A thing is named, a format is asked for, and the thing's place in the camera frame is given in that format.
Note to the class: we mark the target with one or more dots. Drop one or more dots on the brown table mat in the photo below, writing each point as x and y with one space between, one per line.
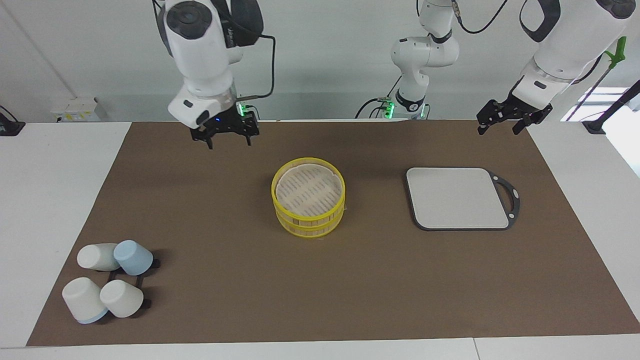
325 290

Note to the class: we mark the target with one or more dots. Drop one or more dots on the black cup rack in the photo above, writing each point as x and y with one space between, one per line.
146 302

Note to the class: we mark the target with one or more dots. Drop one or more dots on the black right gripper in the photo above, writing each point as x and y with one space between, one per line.
232 121

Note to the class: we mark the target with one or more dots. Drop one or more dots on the black stand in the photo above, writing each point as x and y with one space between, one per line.
597 125

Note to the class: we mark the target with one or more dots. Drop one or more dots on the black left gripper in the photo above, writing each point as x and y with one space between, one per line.
515 107

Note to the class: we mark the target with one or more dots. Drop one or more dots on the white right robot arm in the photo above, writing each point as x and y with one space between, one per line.
200 50

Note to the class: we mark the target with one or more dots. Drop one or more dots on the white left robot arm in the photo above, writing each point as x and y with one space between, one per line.
425 52

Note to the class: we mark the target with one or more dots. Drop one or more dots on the white cutting board grey rim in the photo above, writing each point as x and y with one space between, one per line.
455 197

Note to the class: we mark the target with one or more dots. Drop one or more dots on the yellow steamer tier with liner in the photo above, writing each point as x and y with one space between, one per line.
307 192

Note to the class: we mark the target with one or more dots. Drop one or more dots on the white power strip box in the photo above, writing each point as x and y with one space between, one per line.
77 110

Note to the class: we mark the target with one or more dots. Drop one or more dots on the green clamp on rod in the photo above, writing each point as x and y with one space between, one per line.
616 52

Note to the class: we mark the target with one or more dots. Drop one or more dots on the light blue plastic cup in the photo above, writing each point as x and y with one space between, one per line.
134 257

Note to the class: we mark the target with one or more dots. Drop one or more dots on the white plastic cup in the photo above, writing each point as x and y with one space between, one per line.
121 298
95 256
82 299

